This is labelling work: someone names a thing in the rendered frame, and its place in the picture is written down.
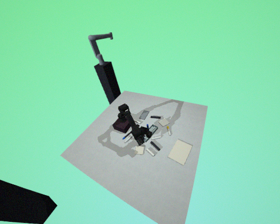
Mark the letter keyboard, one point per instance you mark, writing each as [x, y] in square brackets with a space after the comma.
[153, 129]

